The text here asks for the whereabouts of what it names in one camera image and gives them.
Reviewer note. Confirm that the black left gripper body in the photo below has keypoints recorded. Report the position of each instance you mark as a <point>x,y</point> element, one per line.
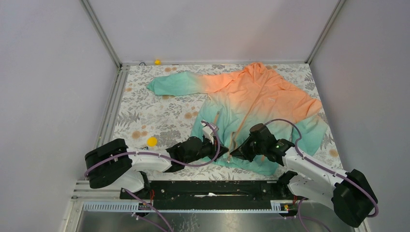
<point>207,149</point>

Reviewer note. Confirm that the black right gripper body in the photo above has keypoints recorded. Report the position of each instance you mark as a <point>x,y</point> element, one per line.
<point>256,149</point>

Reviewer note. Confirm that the mint and orange zip jacket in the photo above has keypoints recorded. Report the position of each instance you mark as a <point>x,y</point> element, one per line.
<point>238,100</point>

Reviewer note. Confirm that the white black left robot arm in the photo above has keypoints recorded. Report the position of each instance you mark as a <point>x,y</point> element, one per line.
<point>112,165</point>

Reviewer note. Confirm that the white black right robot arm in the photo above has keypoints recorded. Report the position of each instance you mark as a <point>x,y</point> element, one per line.
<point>348,194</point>

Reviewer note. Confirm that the yellow round disc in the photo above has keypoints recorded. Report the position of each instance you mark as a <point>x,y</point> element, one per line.
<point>152,141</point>

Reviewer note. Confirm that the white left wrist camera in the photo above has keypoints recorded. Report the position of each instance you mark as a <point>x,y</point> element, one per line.
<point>210,131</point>

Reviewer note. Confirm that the aluminium frame post right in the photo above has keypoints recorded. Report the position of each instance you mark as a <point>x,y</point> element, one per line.
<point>333,16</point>

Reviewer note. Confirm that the aluminium frame post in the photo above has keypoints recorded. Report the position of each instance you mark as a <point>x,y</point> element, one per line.
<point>101,33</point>
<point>333,16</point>

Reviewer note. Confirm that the aluminium frame post left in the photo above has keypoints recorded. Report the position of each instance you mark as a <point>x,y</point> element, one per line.
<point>101,33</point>

